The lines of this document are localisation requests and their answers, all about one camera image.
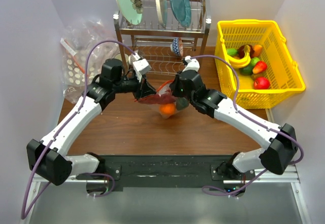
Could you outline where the purple cable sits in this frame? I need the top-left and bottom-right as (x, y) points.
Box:
(192, 55), (305, 198)
(20, 40), (142, 220)

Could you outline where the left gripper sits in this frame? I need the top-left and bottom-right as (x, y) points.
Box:
(113, 71), (156, 101)

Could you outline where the blue patterned bowl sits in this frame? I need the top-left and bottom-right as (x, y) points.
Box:
(170, 37), (183, 57)

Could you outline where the red toy apple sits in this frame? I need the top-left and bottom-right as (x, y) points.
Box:
(253, 77), (270, 90)

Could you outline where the red toy lobster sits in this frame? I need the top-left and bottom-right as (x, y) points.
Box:
(137, 93), (176, 105)

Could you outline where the dark green toy avocado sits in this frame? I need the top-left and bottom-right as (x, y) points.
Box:
(176, 98), (189, 111)

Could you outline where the orange toy fruit back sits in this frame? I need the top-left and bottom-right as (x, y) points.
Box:
(253, 44), (263, 57)

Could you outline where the toy orange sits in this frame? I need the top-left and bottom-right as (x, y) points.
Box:
(159, 103), (176, 116)

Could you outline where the red yellow toy mango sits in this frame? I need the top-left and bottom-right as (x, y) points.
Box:
(252, 60), (268, 74)

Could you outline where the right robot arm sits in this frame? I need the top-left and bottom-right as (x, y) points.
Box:
(170, 70), (298, 180)

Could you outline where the yellow plastic basket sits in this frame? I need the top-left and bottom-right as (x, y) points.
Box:
(215, 19), (306, 109)

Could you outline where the mint green floral plate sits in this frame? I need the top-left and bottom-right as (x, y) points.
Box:
(116, 0), (143, 25)

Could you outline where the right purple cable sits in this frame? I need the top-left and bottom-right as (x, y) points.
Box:
(192, 55), (305, 198)

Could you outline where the clear zip bag orange zipper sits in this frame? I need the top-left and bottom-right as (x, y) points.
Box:
(135, 80), (189, 119)

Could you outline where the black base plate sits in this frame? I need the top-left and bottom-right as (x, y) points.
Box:
(77, 155), (255, 191)

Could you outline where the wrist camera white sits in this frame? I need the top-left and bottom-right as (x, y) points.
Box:
(182, 56), (200, 72)
(130, 53), (151, 82)

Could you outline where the pile of clear zip bags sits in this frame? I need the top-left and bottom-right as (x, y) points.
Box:
(60, 18), (119, 104)

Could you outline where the metal dish rack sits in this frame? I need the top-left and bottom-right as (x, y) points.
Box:
(113, 0), (212, 78)

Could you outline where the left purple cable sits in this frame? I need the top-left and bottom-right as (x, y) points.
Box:
(20, 40), (142, 220)

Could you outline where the cream enamel mug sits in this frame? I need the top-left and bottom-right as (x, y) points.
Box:
(114, 53), (129, 64)

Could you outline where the toy banana bunch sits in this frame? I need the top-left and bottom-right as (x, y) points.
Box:
(226, 52), (251, 69)

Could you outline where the green toy lime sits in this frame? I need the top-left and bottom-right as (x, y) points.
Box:
(226, 48), (238, 57)

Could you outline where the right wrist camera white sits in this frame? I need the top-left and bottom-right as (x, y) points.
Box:
(182, 56), (200, 72)

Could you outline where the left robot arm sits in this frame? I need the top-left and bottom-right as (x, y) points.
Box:
(26, 59), (156, 186)

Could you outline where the teal blue plate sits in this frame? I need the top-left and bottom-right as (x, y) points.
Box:
(170, 0), (191, 28)

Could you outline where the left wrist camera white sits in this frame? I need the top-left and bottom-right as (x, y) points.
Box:
(130, 53), (151, 82)

